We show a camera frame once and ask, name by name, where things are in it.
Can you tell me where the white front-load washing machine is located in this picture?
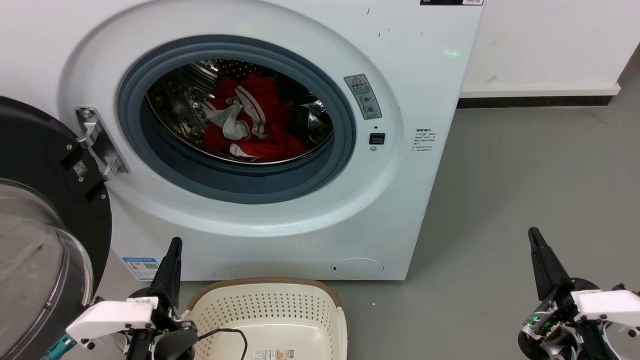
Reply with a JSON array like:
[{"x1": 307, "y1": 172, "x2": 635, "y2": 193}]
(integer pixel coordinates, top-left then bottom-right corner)
[{"x1": 0, "y1": 0, "x2": 486, "y2": 282}]

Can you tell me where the small printed text label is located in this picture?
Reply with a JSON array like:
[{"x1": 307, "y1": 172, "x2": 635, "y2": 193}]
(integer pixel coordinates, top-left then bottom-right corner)
[{"x1": 412, "y1": 127, "x2": 438, "y2": 153}]

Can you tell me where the stainless steel washing machine drum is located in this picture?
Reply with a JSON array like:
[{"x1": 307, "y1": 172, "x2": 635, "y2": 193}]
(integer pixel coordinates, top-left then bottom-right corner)
[{"x1": 146, "y1": 59, "x2": 335, "y2": 166}]

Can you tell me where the metal door hinge bracket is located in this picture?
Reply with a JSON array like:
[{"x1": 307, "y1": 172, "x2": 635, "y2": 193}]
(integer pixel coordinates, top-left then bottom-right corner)
[{"x1": 75, "y1": 106, "x2": 131, "y2": 181}]

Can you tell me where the washing machine door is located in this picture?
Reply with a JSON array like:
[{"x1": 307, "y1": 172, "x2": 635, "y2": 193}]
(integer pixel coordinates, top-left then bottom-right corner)
[{"x1": 0, "y1": 95, "x2": 113, "y2": 360}]

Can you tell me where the grey rubber door gasket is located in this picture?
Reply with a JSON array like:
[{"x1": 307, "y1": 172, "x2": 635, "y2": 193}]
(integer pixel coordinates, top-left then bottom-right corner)
[{"x1": 116, "y1": 35, "x2": 357, "y2": 205}]

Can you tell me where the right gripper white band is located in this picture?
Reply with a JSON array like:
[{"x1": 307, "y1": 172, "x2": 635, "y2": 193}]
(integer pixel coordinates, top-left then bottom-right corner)
[{"x1": 517, "y1": 227, "x2": 640, "y2": 360}]

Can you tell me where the white wall baseboard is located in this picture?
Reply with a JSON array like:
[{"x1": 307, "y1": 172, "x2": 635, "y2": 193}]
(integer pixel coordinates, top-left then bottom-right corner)
[{"x1": 457, "y1": 82, "x2": 622, "y2": 109}]

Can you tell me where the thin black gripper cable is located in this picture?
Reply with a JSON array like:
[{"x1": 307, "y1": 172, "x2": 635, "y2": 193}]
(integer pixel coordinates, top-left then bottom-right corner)
[{"x1": 196, "y1": 327, "x2": 249, "y2": 360}]

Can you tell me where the cream perforated laundry basket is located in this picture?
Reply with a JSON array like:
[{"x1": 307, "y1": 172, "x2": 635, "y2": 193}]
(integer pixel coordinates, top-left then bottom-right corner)
[{"x1": 181, "y1": 277, "x2": 348, "y2": 360}]

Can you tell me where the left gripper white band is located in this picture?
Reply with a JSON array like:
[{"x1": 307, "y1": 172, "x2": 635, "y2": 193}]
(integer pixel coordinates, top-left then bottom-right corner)
[{"x1": 66, "y1": 238, "x2": 183, "y2": 351}]

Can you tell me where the round filter cover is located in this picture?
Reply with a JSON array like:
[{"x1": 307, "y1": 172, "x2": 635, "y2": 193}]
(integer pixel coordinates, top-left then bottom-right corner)
[{"x1": 331, "y1": 257, "x2": 385, "y2": 280}]

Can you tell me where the grey warning sticker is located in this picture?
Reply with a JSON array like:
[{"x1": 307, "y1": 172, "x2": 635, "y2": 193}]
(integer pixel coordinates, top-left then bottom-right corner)
[{"x1": 344, "y1": 74, "x2": 383, "y2": 121}]

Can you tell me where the blue energy label sticker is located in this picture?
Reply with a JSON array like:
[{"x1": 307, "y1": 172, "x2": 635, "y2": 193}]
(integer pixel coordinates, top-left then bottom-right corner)
[{"x1": 122, "y1": 257, "x2": 161, "y2": 282}]

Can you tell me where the red white-striped garment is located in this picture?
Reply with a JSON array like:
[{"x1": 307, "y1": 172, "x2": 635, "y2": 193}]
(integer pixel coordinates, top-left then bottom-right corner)
[{"x1": 201, "y1": 72, "x2": 307, "y2": 163}]

